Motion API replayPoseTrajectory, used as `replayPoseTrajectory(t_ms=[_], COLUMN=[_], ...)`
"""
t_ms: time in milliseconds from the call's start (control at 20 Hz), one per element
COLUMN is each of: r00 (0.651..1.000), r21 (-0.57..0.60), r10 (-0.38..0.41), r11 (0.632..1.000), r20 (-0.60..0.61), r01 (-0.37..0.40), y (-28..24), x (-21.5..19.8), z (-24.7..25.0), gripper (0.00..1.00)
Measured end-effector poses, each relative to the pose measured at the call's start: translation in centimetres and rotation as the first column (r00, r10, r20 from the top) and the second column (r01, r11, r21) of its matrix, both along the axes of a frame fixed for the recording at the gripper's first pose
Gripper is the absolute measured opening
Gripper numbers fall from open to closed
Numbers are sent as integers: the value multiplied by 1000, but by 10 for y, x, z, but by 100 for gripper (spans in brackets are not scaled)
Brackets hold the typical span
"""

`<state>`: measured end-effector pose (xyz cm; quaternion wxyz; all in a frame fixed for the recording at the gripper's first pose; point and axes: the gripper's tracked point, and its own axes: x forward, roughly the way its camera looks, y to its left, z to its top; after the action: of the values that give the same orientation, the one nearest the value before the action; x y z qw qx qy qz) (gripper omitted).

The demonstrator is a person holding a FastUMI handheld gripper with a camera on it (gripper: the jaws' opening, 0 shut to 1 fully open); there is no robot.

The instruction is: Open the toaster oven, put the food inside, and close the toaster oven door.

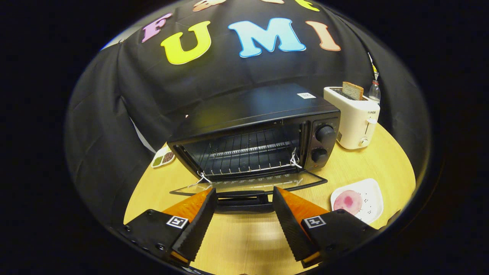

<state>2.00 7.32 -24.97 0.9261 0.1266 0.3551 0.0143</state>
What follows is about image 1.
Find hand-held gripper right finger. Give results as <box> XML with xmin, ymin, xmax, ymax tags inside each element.
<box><xmin>272</xmin><ymin>186</ymin><xmax>377</xmax><ymax>268</ymax></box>

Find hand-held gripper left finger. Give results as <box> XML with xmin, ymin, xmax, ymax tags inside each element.
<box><xmin>118</xmin><ymin>187</ymin><xmax>218</xmax><ymax>267</ymax></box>

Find pink ham slice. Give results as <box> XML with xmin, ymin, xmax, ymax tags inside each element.
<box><xmin>334</xmin><ymin>190</ymin><xmax>363</xmax><ymax>215</ymax></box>

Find white square plate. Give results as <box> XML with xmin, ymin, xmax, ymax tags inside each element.
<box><xmin>330</xmin><ymin>178</ymin><xmax>384</xmax><ymax>225</ymax></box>

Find black toaster oven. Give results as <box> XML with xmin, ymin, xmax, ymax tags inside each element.
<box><xmin>167</xmin><ymin>83</ymin><xmax>341</xmax><ymax>213</ymax></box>

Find white pop-up toaster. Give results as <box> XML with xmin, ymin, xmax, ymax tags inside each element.
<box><xmin>324</xmin><ymin>86</ymin><xmax>381</xmax><ymax>150</ymax></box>

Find small divided spice dish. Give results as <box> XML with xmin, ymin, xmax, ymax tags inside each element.
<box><xmin>151</xmin><ymin>145</ymin><xmax>176</xmax><ymax>168</ymax></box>

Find brown bread slice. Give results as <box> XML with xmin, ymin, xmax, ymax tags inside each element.
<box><xmin>342</xmin><ymin>81</ymin><xmax>364</xmax><ymax>100</ymax></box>

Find black backdrop cloth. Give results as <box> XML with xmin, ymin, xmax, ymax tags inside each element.
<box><xmin>65</xmin><ymin>0</ymin><xmax>432</xmax><ymax>230</ymax></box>

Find clear plastic water bottle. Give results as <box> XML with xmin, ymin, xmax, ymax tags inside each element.
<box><xmin>368</xmin><ymin>69</ymin><xmax>381</xmax><ymax>104</ymax></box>

